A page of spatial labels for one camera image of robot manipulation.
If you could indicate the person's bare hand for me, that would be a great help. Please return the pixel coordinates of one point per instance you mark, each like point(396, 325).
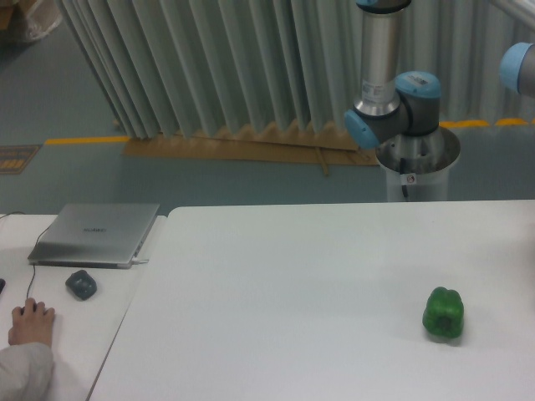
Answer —
point(32, 328)

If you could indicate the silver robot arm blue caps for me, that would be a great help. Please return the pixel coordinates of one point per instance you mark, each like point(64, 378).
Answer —
point(378, 62)

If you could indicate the beige sleeved forearm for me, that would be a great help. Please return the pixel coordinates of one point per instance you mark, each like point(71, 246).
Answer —
point(26, 371)

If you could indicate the dark grey pepper-shaped object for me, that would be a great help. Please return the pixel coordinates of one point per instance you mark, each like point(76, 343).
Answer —
point(82, 285)

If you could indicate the green bell pepper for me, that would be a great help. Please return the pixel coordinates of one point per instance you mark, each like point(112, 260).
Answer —
point(444, 313)

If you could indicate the black computer mouse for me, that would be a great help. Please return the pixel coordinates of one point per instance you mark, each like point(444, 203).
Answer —
point(31, 306)

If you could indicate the silver closed laptop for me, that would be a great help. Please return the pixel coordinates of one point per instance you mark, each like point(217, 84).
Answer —
point(95, 235)

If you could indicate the pale green pleated curtain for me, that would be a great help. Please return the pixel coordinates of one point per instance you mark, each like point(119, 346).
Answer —
point(187, 66)

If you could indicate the clear plastic bag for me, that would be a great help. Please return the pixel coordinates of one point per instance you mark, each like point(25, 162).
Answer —
point(34, 20)

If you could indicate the brown cardboard sheet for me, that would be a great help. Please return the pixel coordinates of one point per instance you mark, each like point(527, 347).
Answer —
point(329, 146)

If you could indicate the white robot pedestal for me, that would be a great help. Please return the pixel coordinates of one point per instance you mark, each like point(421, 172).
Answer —
point(414, 187)

